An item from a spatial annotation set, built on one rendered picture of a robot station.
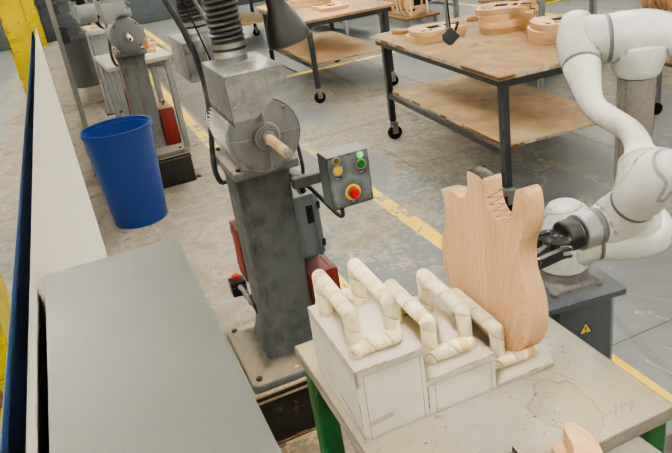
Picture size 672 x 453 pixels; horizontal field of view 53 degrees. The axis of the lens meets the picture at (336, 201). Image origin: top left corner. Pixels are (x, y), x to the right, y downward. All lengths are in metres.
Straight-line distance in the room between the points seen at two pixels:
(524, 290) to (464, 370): 0.21
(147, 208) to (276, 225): 2.58
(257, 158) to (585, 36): 1.07
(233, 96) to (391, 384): 0.92
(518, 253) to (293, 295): 1.45
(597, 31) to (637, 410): 0.99
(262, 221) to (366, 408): 1.26
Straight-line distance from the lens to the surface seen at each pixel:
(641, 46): 1.99
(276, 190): 2.46
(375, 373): 1.32
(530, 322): 1.41
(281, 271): 2.59
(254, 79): 1.88
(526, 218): 1.30
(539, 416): 1.45
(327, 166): 2.32
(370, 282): 1.35
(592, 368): 1.57
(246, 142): 2.21
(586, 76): 1.88
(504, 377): 1.52
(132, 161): 4.86
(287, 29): 1.98
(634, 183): 1.54
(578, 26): 1.98
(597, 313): 2.29
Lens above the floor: 1.90
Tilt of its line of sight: 23 degrees down
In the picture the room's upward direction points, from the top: 9 degrees counter-clockwise
